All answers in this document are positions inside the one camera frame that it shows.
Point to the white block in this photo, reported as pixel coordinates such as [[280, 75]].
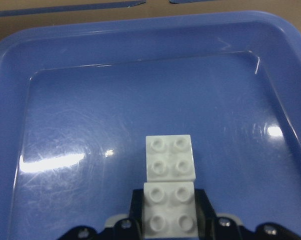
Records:
[[169, 210], [169, 158]]

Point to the blue plastic tray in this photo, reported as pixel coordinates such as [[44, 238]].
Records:
[[77, 101]]

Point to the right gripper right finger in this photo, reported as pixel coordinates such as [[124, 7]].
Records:
[[210, 226]]

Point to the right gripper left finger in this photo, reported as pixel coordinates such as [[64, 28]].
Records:
[[126, 228]]

